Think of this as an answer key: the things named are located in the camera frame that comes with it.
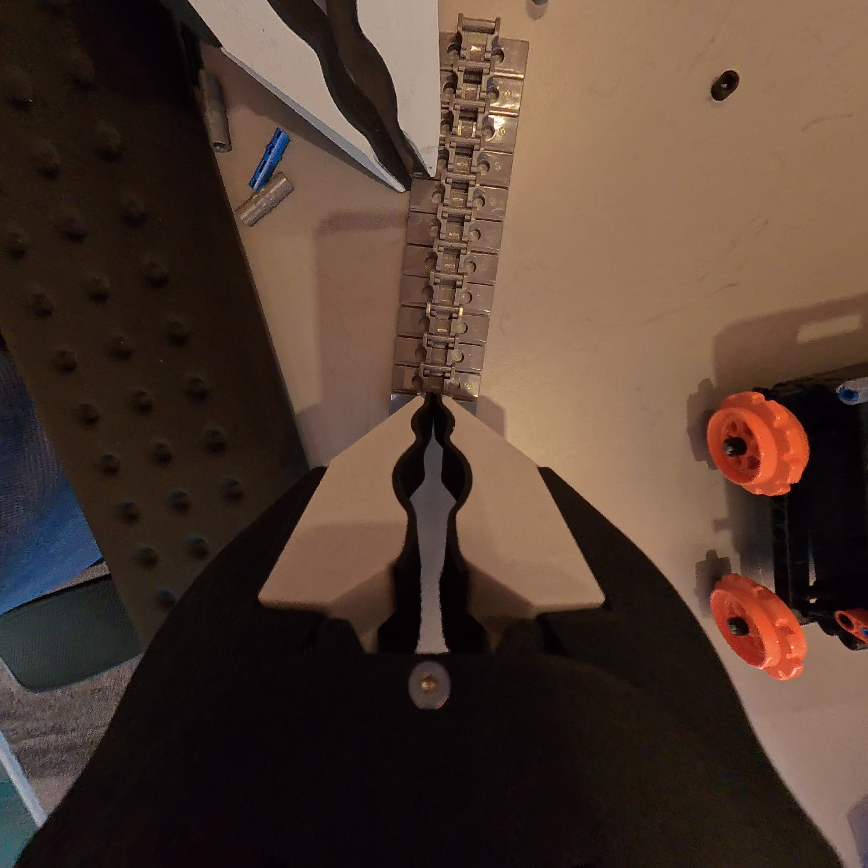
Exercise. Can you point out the blue toy pin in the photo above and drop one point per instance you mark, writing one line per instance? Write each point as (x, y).
(268, 159)

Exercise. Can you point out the toy vehicle with orange wheels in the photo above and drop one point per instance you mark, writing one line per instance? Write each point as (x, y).
(803, 515)

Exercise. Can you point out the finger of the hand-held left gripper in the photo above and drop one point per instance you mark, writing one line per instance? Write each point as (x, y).
(271, 54)
(407, 54)

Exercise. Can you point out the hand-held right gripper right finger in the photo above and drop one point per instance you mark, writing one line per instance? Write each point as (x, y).
(522, 542)

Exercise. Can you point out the dark green pad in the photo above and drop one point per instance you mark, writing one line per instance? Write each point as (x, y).
(61, 637)

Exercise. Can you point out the grey connector tube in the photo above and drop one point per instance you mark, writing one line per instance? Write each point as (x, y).
(215, 112)
(263, 200)

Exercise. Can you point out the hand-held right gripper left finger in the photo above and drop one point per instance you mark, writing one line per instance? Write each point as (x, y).
(332, 542)

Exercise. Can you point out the black round bush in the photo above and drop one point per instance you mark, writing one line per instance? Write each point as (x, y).
(725, 85)

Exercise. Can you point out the dark studded panel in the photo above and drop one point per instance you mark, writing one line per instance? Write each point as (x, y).
(115, 271)

